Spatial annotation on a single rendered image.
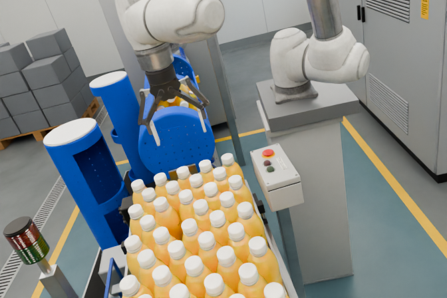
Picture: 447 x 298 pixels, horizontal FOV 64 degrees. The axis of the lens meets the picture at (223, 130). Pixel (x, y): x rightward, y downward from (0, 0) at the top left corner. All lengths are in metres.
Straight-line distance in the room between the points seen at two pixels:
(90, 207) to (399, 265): 1.70
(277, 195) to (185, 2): 0.59
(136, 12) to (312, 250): 1.50
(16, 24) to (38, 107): 2.37
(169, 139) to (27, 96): 3.83
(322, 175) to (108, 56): 5.47
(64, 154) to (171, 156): 0.75
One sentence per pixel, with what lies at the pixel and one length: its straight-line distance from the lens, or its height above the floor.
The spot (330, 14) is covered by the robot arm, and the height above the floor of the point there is 1.42.
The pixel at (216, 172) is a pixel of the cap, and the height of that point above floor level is 1.12.
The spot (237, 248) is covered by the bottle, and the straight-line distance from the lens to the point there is 0.90.
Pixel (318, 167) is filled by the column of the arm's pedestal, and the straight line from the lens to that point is 1.65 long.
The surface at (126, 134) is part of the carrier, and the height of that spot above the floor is 0.63.
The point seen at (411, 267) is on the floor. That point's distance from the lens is 2.25.
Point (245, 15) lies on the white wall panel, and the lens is 6.35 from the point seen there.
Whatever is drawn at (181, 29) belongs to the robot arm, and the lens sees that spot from 0.75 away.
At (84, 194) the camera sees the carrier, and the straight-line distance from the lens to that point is 2.08.
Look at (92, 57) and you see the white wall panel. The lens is 6.77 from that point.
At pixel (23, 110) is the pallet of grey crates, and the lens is 5.13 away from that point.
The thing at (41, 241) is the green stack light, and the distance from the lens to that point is 0.99.
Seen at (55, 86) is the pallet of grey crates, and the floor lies 0.65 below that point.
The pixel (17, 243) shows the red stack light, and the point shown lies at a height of 1.23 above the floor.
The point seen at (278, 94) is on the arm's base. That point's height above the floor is 1.09.
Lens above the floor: 1.72
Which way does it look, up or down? 28 degrees down
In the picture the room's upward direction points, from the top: 15 degrees counter-clockwise
